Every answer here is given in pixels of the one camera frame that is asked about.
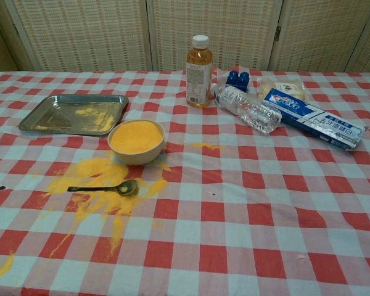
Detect spilled yellow powder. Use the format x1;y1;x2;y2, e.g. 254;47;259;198
0;142;226;283

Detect clear snack packet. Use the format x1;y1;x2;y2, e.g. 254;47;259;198
255;76;309;102

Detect beige bamboo folding screen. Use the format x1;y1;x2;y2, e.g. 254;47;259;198
0;0;370;73

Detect amber tea bottle white cap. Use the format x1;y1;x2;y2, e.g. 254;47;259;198
185;35;213;109

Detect off-white bowl of yellow powder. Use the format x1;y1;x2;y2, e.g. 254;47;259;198
107;119;166;165

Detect black metal spoon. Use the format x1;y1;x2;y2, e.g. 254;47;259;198
67;179;139;197

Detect red white checkered tablecloth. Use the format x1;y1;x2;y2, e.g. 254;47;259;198
0;68;370;296

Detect blue toy building block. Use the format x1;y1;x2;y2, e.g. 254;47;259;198
225;70;250;93

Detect blue white toothpaste box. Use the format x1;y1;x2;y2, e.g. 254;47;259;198
263;88;369;152

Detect clear plastic water bottle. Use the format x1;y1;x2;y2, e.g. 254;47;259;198
210;82;283;135

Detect silver metal tray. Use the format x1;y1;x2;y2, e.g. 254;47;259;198
18;94;130;137

